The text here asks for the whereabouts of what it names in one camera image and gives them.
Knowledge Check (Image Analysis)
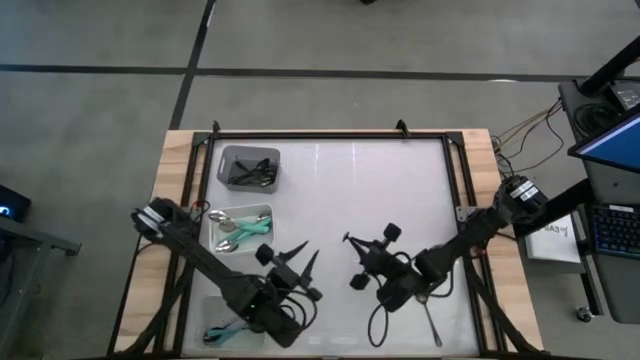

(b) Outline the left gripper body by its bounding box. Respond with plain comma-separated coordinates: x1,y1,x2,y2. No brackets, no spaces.
254,243,324,303

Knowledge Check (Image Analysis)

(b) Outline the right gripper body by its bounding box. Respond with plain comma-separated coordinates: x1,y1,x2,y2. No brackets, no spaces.
349,222,403,292

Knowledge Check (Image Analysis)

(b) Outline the white plastic bin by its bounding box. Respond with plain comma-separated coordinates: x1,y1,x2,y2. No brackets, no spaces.
207,202,275,256

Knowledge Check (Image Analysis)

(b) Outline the clear plastic bin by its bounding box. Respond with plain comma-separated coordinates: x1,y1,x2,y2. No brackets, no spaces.
199,294,266,351

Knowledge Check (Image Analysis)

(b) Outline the grey plastic bin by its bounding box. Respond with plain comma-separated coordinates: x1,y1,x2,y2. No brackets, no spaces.
216,144,282,195

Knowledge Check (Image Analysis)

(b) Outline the white paper sheet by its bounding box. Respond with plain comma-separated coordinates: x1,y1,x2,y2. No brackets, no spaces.
524,213,582,265

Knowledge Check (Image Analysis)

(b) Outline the black diagonal support beam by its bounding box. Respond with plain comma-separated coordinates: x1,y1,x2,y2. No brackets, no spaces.
514,178,594,239

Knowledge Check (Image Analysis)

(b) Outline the grey side table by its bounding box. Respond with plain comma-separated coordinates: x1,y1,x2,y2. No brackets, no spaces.
0,217,82,360

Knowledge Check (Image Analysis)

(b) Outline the grey equipment cart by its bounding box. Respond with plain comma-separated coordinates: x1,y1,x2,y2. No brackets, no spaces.
558,77,640,325

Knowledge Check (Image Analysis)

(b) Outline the black keyboard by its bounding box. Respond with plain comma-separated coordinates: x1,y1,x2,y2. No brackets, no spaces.
589,203,640,260

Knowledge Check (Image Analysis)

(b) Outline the monitor with blue screen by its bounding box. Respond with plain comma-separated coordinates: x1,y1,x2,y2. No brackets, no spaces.
567,107,640,175

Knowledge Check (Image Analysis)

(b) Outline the black device blue light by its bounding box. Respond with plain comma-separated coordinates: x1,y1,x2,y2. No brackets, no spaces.
0,183,32,224

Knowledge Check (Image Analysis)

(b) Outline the black power adapter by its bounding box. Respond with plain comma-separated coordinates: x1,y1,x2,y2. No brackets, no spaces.
612,79,640,111

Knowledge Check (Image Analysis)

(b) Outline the black pole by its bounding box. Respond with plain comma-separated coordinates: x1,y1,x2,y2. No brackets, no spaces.
579,35,640,95

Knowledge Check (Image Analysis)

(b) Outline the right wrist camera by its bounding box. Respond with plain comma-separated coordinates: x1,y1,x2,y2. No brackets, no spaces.
372,249,396,274

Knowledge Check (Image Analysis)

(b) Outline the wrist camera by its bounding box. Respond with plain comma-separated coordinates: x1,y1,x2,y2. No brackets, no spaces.
272,264,296,289
372,249,396,274

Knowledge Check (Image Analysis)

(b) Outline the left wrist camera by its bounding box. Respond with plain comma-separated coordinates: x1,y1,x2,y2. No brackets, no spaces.
272,264,296,289

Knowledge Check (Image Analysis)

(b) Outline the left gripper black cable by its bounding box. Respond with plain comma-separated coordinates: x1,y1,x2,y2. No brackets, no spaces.
278,293,322,332

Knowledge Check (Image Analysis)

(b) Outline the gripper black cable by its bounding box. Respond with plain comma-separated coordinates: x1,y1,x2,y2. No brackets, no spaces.
278,293,322,332
366,301,391,349

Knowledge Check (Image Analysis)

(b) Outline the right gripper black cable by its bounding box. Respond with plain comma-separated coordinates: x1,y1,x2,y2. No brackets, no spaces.
366,301,391,349

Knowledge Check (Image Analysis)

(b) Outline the black metal table frame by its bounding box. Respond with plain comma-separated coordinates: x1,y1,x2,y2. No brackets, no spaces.
107,130,549,360

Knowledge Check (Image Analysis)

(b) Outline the yellow green cable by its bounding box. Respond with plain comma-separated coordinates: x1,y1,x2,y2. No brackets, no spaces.
492,97,566,144

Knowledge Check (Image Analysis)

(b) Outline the coiled black cable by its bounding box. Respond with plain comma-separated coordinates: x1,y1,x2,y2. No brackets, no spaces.
573,101,610,137

